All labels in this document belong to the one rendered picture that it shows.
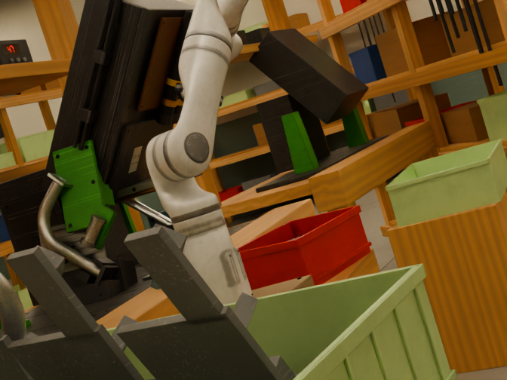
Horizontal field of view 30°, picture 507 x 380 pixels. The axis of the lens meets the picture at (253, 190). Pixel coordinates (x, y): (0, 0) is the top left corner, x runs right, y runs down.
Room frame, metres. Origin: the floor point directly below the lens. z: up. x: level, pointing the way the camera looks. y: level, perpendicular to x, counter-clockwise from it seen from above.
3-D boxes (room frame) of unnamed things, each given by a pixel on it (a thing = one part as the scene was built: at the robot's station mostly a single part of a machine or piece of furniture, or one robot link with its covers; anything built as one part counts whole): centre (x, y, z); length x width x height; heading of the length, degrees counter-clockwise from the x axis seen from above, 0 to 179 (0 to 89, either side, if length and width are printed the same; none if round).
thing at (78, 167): (2.37, 0.39, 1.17); 0.13 x 0.12 x 0.20; 159
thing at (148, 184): (2.50, 0.30, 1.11); 0.39 x 0.16 x 0.03; 69
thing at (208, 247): (1.68, 0.11, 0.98); 0.09 x 0.09 x 0.17; 72
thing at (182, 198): (1.69, 0.11, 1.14); 0.09 x 0.09 x 0.17; 44
